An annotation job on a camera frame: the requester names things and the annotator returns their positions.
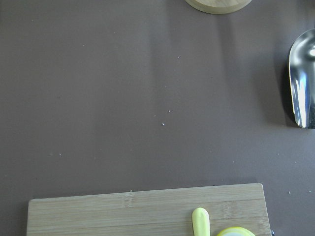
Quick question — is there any upper lemon slice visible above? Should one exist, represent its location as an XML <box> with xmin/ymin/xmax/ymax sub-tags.
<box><xmin>217</xmin><ymin>227</ymin><xmax>255</xmax><ymax>236</ymax></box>

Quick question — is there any yellow plastic knife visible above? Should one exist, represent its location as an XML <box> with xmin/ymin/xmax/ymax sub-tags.
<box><xmin>192</xmin><ymin>207</ymin><xmax>211</xmax><ymax>236</ymax></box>

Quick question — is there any metal scoop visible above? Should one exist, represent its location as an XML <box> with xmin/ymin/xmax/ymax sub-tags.
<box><xmin>288</xmin><ymin>29</ymin><xmax>315</xmax><ymax>129</ymax></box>

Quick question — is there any bamboo cutting board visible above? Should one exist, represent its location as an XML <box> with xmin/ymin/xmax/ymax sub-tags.
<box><xmin>27</xmin><ymin>183</ymin><xmax>271</xmax><ymax>236</ymax></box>

